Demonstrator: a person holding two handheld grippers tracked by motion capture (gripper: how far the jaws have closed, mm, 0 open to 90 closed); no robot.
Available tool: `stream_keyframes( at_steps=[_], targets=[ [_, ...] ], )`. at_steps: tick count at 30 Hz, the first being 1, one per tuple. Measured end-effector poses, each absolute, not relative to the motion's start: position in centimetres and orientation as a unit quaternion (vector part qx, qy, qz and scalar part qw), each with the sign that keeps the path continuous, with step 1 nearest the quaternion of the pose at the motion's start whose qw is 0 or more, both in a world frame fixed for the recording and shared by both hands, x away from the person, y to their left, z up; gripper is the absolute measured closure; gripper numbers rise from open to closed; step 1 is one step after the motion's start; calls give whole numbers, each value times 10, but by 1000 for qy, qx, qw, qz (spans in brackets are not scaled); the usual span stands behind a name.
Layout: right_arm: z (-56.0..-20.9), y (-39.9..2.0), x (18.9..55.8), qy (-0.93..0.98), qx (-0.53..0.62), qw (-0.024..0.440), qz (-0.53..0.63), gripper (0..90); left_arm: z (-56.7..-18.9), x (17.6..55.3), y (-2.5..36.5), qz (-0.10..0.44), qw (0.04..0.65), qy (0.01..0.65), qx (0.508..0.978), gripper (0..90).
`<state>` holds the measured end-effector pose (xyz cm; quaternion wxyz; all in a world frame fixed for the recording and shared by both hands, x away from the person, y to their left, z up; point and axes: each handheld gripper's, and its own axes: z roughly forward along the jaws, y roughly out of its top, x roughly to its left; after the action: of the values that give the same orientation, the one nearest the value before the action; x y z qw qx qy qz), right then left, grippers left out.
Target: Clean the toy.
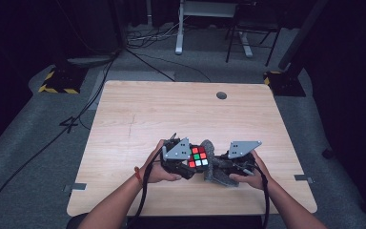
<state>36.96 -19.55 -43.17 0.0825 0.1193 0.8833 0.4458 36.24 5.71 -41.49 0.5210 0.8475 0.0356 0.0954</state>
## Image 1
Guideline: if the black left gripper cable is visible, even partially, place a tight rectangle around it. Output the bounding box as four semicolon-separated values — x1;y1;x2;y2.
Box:
126;147;166;229

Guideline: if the long black floor cable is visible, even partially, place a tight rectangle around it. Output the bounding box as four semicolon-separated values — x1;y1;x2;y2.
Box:
0;52;122;227

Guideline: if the red wrist band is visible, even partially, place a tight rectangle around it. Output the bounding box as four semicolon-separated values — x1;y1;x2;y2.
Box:
133;166;144;187

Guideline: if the yellow-black striped stand base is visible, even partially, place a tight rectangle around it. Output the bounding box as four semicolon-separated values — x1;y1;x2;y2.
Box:
263;70;307;97
37;65;89;94

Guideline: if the thin black floor cable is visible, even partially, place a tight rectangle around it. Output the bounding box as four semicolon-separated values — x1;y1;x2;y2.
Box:
125;47;213;84

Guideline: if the small black floor object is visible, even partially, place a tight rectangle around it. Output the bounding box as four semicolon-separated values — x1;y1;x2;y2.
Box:
321;148;335;160

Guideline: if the grey flat stand base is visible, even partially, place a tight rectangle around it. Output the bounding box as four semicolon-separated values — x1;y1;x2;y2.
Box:
66;54;117;69

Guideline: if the grey tape strip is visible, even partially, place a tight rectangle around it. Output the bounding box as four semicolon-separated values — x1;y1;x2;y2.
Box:
62;182;88;194
293;174;315;185

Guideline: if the black chair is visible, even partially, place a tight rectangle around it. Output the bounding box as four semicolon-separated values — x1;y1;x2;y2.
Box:
224;0;282;68

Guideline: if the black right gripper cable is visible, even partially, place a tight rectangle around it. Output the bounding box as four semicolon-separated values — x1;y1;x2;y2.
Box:
252;161;271;229

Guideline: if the black slanted pole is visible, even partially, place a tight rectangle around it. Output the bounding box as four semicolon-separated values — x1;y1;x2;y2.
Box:
277;0;330;72

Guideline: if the person's left hand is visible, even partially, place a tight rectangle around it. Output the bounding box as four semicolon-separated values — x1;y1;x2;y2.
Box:
138;139;183;185

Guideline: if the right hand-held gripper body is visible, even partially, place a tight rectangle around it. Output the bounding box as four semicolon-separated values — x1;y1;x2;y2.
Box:
220;140;263;175

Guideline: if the colourful puzzle cube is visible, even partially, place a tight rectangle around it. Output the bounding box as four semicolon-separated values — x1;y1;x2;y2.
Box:
187;145;210;169

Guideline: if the white desk frame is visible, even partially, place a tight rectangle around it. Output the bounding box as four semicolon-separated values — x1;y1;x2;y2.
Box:
174;0;254;58

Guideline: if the bundle of floor cables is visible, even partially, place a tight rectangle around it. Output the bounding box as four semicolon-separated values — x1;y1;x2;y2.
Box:
125;17;187;52

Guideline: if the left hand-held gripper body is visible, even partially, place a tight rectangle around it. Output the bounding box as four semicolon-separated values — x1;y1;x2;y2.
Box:
159;133;197;181

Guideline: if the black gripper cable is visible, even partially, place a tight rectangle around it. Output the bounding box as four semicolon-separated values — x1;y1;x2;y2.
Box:
126;147;166;229
252;161;271;229

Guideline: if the grey cloth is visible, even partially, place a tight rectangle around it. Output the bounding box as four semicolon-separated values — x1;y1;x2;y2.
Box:
199;138;240;188

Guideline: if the person's right hand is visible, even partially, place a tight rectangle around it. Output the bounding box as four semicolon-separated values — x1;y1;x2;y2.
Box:
229;150;273;191

